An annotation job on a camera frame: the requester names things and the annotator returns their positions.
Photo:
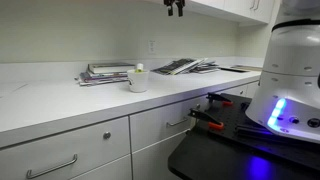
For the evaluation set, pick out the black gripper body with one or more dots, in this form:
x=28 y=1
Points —
x=175 y=2

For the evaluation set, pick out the small white yellow-green object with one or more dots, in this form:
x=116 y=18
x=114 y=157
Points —
x=139 y=67

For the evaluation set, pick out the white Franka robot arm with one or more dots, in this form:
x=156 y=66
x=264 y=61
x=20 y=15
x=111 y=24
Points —
x=293 y=66

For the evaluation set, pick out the white ceramic cup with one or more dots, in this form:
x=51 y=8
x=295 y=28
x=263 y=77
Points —
x=138 y=83

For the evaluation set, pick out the open booklets pile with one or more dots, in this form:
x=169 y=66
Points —
x=178 y=66

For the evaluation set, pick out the pile of dark magazines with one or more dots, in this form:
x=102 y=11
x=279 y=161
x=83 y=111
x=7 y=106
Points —
x=207 y=67

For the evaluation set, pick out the flat dark tray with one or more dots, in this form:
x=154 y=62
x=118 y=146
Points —
x=233 y=69

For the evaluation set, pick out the grey hardcover book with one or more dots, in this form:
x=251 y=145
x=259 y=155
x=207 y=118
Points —
x=110 y=67

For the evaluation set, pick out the stack of magazines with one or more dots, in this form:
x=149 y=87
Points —
x=100 y=78

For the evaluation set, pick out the small white drawer front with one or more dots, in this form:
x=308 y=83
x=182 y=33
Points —
x=236 y=90

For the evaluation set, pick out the medium white drawer front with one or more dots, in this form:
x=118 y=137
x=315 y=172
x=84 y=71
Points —
x=153 y=123

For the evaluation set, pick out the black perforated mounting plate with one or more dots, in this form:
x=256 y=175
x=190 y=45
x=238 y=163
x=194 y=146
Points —
x=233 y=120

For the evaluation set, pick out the round silver drawer lock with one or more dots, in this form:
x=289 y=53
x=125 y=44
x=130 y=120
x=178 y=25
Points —
x=107 y=135

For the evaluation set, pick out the white lower cabinet door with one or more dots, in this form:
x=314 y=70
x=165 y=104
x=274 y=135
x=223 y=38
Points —
x=153 y=160

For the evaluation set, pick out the black cart table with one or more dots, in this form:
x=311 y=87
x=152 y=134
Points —
x=206 y=160

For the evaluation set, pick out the wide white drawer front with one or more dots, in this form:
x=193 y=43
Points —
x=66 y=146

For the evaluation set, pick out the white wall outlet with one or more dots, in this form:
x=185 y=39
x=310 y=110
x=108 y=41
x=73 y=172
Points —
x=152 y=47

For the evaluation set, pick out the white upper wall cabinet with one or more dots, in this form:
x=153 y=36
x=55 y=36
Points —
x=233 y=8

